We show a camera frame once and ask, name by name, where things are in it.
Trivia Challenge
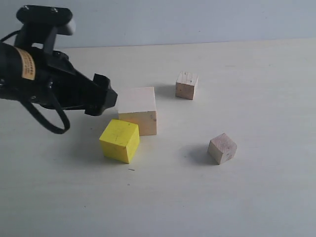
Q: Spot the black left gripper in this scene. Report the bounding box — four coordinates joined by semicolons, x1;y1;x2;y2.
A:
0;42;118;116

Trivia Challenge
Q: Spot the large natural wooden cube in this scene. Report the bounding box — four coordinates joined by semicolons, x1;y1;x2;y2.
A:
117;87;157;136

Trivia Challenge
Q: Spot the yellow painted wooden cube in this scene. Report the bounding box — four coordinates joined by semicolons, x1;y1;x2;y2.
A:
99;119;140;164

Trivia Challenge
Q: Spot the medium natural wooden cube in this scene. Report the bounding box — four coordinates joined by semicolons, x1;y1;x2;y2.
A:
175;71;199;100

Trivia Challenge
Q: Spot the small natural wooden cube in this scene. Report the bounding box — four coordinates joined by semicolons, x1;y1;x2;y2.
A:
207;133;237;164

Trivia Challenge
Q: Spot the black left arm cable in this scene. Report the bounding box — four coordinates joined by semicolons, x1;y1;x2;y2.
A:
21;97;71;135

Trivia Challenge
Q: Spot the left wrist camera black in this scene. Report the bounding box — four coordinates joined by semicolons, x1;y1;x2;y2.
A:
14;5;76;54

